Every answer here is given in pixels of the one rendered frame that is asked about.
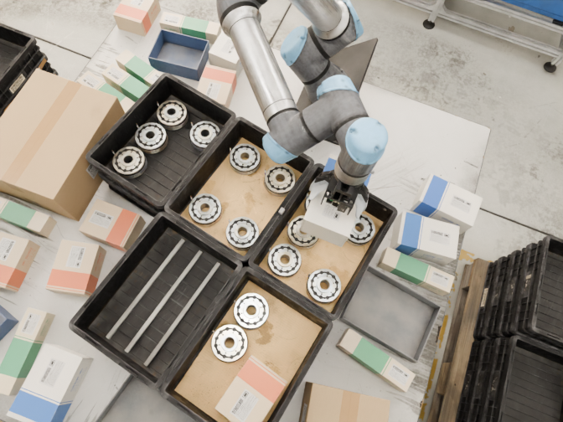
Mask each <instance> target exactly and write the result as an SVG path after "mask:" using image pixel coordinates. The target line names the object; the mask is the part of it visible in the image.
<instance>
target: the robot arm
mask: <svg viewBox="0 0 563 422"><path fill-rule="evenodd" d="M267 1H268V0H216V7H217V14H218V18H219V21H220V26H221V28H222V30H223V32H224V34H225V35H226V36H228V37H230V38H231V40H232V43H233V45H234V46H235V50H236V53H237V54H238V56H239V59H240V62H241V64H242V66H243V69H244V71H245V74H246V76H247V79H248V80H249V82H250V85H251V88H252V90H253V92H254V95H255V97H256V100H257V102H258V105H259V107H260V108H261V112H262V115H263V116H264V118H265V121H266V124H267V126H268V129H269V132H267V133H266V135H264V136H263V138H262V142H263V147H264V149H265V151H266V154H267V155H268V157H269V158H270V159H271V160H272V161H273V162H275V163H278V164H283V163H285V162H289V161H291V160H292V159H293V158H295V157H298V156H299V155H300V154H302V153H304V152H305V151H306V150H308V149H310V148H311V147H314V146H315V145H317V144H318V143H319V142H322V141H323V140H325V139H327V138H328V137H330V136H331V135H333V134H334V135H335V137H336V138H337V141H338V144H339V145H340V148H341V151H340V153H339V155H338V158H337V161H336V162H335V165H334V169H333V170H331V171H325V172H321V173H320V174H319V175H318V176H317V177H316V178H315V179H314V181H313V182H312V184H311V186H310V188H309V191H311V194H310V200H314V199H315V198H316V197H317V195H318V194H319V193H320V192H322V191H324V190H326V192H325V194H324V196H323V200H324V197H325V198H327V200H326V203H330V204H331V203H332V205H333V206H334V207H336V208H338V211H340V212H342V213H345V211H346V209H349V211H348V214H347V215H349V213H350V211H351V210H352V208H353V206H354V204H355V205H356V212H355V217H356V219H358V218H359V216H360V215H361V214H362V212H364V211H365V210H366V207H367V203H368V198H369V190H368V188H367V187H366V186H365V185H364V182H365V181H366V179H367V178H368V176H369V175H370V174H374V166H375V165H376V163H377V162H378V161H379V160H380V159H381V157H382V156H383V154H384V152H385V147H386V145H387V143H388V138H389V137H388V132H387V130H386V128H385V126H384V125H383V124H381V123H380V122H379V121H378V120H376V119H374V118H370V117H369V115H368V113H367V111H366V109H365V108H364V104H363V102H362V100H361V99H360V97H359V92H358V91H357V90H356V89H355V87H354V84H353V83H352V81H351V79H350V78H349V77H348V76H347V75H346V73H345V72H344V70H343V69H341V68H340V67H338V66H337V65H336V64H334V63H332V62H331V61H330V60H329V58H331V57H332V56H334V55H335V54H336V53H337V52H339V51H340V50H342V49H343V48H345V47H346V46H348V45H349V44H351V43H352V42H354V41H356V40H357V38H359V37H360V36H361V35H362V34H363V33H364V28H363V26H362V23H361V22H360V20H359V17H358V14H357V13H356V11H355V9H354V7H353V5H352V3H351V2H350V1H349V0H343V1H340V0H288V1H289V2H290V3H291V4H293V5H294V6H295V7H296V8H297V9H298V10H299V11H300V12H301V13H302V14H303V15H304V16H305V17H306V18H307V19H308V20H309V21H310V22H311V23H312V25H311V26H310V27H308V28H307V27H305V26H303V25H301V26H299V27H296V28H294V29H293V30H292V31H291V32H290V33H289V34H288V35H287V37H286V38H285V40H284V41H283V43H282V45H281V51H280V53H281V57H282V58H283V60H284V61H285V62H286V65H287V66H289V68H290V69H291V70H292V71H293V73H294V74H295V75H296V76H297V78H298V79H299V80H300V81H301V82H302V83H303V84H304V87H305V89H306V92H307V96H308V98H309V100H310V101H311V102H312V104H311V105H310V106H309V107H307V108H306V109H304V110H303V111H300V112H299V110H298V108H297V105H296V103H295V101H294V99H293V97H292V94H291V92H290V90H289V88H288V86H287V83H286V81H285V79H284V76H283V74H282V72H281V69H280V67H279V65H278V63H277V61H276V58H275V55H274V54H273V52H272V50H271V46H270V45H269V43H268V40H267V38H266V36H265V33H264V31H263V29H262V26H261V12H260V10H259V9H260V7H261V6H262V5H263V4H265V3H266V2H267ZM327 192H329V195H327ZM323 200H322V202H321V205H322V203H323Z"/></svg>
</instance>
